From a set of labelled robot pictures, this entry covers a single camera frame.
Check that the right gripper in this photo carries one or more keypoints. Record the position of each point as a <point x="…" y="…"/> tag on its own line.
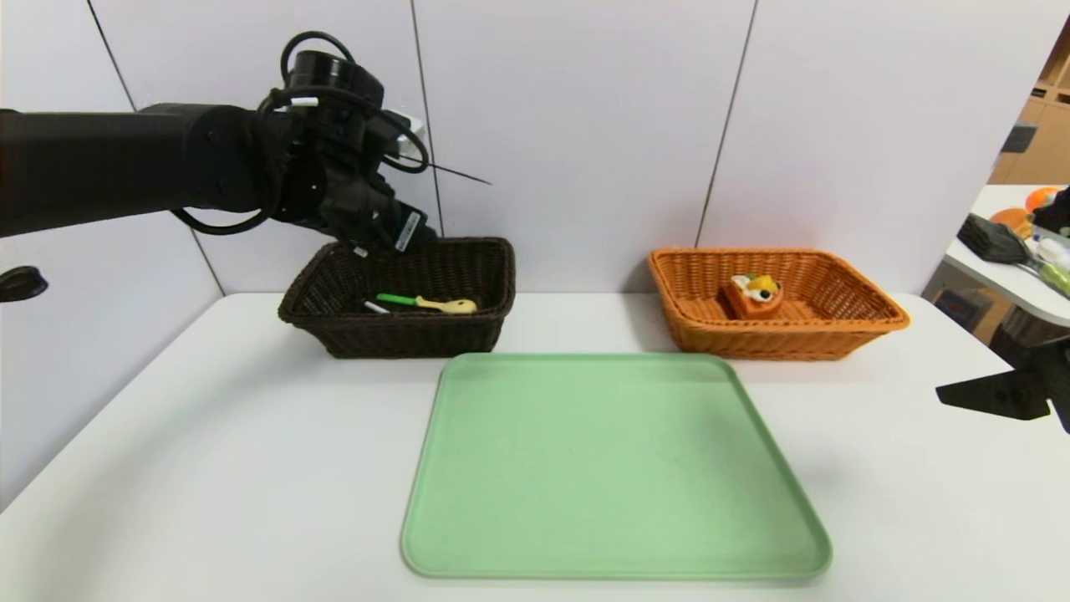
<point x="1058" y="378"/>

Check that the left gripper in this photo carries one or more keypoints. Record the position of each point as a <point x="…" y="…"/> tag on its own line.
<point x="407" y="229"/>

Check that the white stylus pen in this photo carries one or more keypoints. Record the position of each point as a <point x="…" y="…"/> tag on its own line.
<point x="376" y="308"/>

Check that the toy waffle slice with fruit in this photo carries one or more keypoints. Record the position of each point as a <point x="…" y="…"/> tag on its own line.
<point x="748" y="303"/>

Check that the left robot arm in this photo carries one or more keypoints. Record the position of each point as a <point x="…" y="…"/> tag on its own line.
<point x="125" y="159"/>

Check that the dark brown wicker basket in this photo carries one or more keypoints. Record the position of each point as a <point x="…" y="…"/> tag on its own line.
<point x="418" y="334"/>

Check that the orange wicker basket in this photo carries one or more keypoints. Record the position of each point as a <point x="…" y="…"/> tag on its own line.
<point x="752" y="339"/>

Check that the brown cardboard box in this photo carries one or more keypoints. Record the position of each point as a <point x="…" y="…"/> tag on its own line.
<point x="978" y="313"/>

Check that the green toy vegetable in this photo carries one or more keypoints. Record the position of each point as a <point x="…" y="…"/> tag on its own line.
<point x="1055" y="278"/>

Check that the white toy item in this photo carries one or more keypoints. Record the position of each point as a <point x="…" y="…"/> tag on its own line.
<point x="1053" y="251"/>

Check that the black brush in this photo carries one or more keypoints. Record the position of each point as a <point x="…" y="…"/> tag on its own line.
<point x="991" y="241"/>

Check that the toy bread bun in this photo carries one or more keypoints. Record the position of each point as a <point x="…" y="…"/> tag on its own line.
<point x="1011" y="221"/>

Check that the white side table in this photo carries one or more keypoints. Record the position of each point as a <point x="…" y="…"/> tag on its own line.
<point x="1003" y="199"/>

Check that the orange toy fruit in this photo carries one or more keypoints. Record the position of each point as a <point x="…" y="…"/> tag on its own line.
<point x="1041" y="199"/>

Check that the dark grey rectangular object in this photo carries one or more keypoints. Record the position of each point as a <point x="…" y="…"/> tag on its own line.
<point x="1016" y="139"/>

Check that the wooden shelf unit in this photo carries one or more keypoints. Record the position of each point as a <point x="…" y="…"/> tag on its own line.
<point x="1045" y="117"/>

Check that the light green plastic tray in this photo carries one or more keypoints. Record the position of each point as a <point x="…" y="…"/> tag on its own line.
<point x="627" y="468"/>

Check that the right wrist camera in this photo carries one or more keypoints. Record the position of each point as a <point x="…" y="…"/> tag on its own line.
<point x="1057" y="213"/>

